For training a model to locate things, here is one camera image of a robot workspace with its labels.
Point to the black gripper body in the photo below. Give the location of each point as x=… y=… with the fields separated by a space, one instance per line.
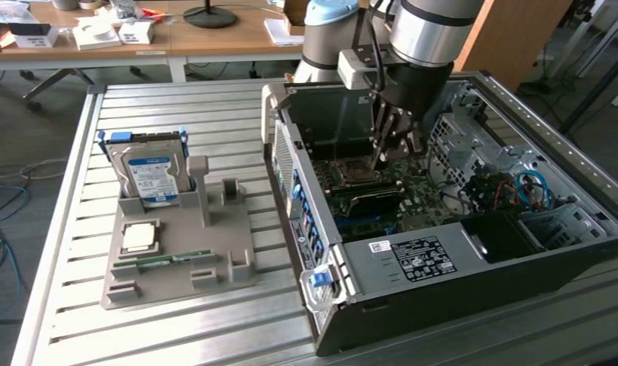
x=416 y=87

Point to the graphics card with metal bracket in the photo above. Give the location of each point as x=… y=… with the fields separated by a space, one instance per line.
x=372 y=206

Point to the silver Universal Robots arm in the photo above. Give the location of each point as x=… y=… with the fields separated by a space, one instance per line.
x=426 y=34

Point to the metal CPU socket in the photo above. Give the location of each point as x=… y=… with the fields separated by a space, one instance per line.
x=354 y=171

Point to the black case lock tab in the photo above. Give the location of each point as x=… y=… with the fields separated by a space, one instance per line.
x=299 y=145

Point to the green motherboard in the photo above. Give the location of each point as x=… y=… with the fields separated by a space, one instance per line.
x=441 y=209

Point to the blue expansion slot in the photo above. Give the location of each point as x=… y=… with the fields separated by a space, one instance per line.
x=360 y=221

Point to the wooden cabinet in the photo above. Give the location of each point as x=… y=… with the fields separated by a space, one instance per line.
x=517 y=38

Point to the white paper stack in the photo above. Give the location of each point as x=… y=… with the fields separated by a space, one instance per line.
x=283 y=34

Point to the brown cardboard box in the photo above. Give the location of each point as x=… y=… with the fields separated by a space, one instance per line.
x=294 y=11

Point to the grey power supply unit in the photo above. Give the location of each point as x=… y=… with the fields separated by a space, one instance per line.
x=374 y=267

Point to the silver disk bay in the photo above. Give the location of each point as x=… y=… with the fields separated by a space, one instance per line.
x=558 y=228

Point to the wooden desk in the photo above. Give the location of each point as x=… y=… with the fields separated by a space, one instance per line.
x=65 y=53
x=227 y=38

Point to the blue case latch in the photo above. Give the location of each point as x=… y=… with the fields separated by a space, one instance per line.
x=321 y=279

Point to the black round lamp base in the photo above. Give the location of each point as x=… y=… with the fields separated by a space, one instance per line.
x=209 y=19

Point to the open black PC case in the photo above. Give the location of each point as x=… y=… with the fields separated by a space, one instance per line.
x=441 y=312

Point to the hard disk in blue caddy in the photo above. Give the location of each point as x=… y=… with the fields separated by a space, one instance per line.
x=151 y=175

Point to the grey plastic parts rack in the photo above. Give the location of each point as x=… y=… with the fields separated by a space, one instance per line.
x=186 y=236

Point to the white labelled box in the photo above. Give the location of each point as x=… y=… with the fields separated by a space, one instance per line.
x=135 y=34

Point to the silver CPU chip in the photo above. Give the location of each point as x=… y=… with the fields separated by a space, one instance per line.
x=138 y=236

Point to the orange packet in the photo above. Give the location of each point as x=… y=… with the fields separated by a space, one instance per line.
x=151 y=13

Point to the white box with tape roll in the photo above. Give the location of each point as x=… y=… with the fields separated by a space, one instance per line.
x=97 y=34

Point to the beige tape roll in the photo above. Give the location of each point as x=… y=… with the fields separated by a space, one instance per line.
x=91 y=4

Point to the grey cup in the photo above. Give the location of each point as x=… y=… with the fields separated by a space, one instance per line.
x=65 y=4

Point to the white box with black insert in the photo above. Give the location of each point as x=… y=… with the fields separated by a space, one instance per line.
x=34 y=40

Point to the clear plastic bag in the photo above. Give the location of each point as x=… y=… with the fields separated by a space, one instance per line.
x=8 y=11

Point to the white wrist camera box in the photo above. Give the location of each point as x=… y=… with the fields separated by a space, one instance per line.
x=357 y=70

